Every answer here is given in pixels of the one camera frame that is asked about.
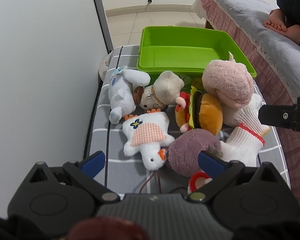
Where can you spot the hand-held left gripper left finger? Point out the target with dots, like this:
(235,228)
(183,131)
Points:
(92,164)

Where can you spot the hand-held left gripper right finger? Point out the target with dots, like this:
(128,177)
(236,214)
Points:
(210,163)

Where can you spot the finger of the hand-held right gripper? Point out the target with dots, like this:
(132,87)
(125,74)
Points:
(277,115)

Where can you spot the purple fluffy plush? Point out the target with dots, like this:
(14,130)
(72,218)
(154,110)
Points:
(187,150)

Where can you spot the pale knitted plush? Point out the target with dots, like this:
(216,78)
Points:
(242,140)

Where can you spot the hamburger plush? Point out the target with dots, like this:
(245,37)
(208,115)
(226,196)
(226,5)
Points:
(210,115)

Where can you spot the pink fluffy plush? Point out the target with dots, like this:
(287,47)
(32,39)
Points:
(227,85)

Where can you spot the white duck plush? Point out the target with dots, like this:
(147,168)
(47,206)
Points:
(145,130)

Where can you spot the white blue-eared bunny plush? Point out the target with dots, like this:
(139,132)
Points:
(122,92)

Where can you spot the beige bear plush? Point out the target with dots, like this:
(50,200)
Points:
(165,87)

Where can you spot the green plastic bin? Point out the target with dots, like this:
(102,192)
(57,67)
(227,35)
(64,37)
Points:
(180,55)

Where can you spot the bed with grey blanket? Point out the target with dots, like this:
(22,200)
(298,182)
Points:
(252,55)

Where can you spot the grey fleece blanket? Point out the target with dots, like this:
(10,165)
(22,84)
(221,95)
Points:
(252,12)

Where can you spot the white cabinet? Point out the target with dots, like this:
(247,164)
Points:
(40,67)

